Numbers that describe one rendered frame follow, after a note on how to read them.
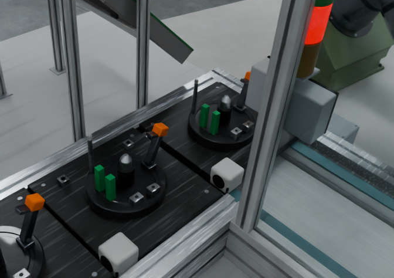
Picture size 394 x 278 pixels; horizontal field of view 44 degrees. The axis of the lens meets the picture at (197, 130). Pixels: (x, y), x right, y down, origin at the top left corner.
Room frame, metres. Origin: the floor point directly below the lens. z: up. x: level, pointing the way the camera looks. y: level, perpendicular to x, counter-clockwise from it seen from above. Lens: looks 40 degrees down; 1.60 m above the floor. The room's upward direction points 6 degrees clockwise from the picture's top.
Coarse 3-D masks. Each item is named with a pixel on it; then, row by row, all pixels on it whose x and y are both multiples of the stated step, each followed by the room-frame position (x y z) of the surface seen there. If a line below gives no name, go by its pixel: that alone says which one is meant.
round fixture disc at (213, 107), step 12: (216, 108) 0.82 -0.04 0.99; (192, 120) 0.77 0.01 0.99; (240, 120) 0.78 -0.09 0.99; (252, 120) 0.79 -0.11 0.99; (192, 132) 0.74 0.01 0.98; (204, 132) 0.74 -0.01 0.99; (228, 132) 0.74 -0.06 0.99; (252, 132) 0.75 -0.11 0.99; (204, 144) 0.72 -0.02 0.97; (216, 144) 0.71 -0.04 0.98; (228, 144) 0.71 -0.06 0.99; (240, 144) 0.72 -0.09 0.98
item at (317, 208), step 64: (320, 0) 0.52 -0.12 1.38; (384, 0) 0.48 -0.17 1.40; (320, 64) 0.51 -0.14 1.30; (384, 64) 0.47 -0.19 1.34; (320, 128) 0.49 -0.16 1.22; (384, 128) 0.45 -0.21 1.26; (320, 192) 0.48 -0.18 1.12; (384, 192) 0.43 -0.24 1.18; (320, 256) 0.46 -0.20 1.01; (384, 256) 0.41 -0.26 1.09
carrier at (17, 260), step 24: (24, 192) 0.55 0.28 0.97; (0, 216) 0.49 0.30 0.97; (24, 216) 0.50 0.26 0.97; (48, 216) 0.50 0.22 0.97; (0, 240) 0.43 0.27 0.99; (48, 240) 0.46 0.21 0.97; (72, 240) 0.46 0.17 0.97; (0, 264) 0.39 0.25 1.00; (24, 264) 0.40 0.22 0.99; (48, 264) 0.42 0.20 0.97; (72, 264) 0.42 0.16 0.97; (96, 264) 0.42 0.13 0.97
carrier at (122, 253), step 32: (96, 160) 0.64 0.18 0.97; (128, 160) 0.58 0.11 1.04; (160, 160) 0.66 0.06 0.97; (32, 192) 0.55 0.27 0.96; (64, 192) 0.56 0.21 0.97; (96, 192) 0.55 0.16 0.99; (128, 192) 0.56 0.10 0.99; (160, 192) 0.56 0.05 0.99; (192, 192) 0.59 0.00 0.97; (64, 224) 0.50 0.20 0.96; (96, 224) 0.50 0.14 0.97; (128, 224) 0.51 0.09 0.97; (160, 224) 0.51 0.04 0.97; (96, 256) 0.44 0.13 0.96; (128, 256) 0.43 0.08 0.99
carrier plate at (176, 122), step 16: (192, 96) 0.88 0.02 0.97; (208, 96) 0.88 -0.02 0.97; (160, 112) 0.81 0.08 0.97; (176, 112) 0.81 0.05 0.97; (256, 112) 0.85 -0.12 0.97; (144, 128) 0.75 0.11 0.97; (176, 128) 0.76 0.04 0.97; (160, 144) 0.72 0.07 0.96; (176, 144) 0.71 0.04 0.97; (192, 144) 0.72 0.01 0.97; (192, 160) 0.67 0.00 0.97; (208, 160) 0.68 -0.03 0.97; (240, 160) 0.69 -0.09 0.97; (208, 176) 0.64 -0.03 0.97; (224, 192) 0.61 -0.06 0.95
